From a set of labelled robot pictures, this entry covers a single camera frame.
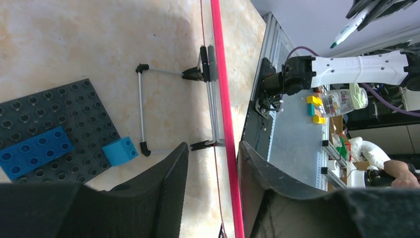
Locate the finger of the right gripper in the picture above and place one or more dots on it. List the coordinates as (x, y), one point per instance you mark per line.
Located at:
(379, 9)

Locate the blue lego brick stack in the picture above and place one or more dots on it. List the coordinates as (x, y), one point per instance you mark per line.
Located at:
(25, 156)

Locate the light blue lego brick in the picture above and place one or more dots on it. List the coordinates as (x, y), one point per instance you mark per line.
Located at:
(120, 151)

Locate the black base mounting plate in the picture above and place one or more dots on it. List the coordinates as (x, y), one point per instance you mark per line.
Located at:
(258, 125)

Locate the grey lego baseplate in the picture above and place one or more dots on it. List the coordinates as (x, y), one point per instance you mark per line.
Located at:
(77, 108)

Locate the yellow and teal blocks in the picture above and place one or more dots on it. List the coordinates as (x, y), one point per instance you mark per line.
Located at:
(315, 109)

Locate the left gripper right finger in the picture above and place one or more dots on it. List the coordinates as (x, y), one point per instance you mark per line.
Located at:
(276, 205)

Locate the person's hand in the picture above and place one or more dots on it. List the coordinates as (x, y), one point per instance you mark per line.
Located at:
(405, 180)

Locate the white board with red frame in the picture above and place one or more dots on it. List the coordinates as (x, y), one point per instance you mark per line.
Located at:
(213, 65)

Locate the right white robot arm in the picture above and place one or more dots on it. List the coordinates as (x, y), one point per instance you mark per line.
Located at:
(400, 68)

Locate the person's forearm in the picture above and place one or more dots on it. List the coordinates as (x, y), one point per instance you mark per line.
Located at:
(396, 169)

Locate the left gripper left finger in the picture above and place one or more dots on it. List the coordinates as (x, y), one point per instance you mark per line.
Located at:
(149, 205)

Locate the clear plastic jar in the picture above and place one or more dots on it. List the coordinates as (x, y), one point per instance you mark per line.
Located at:
(338, 102)

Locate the green capped whiteboard marker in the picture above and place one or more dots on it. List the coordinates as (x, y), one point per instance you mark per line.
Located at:
(354, 23)

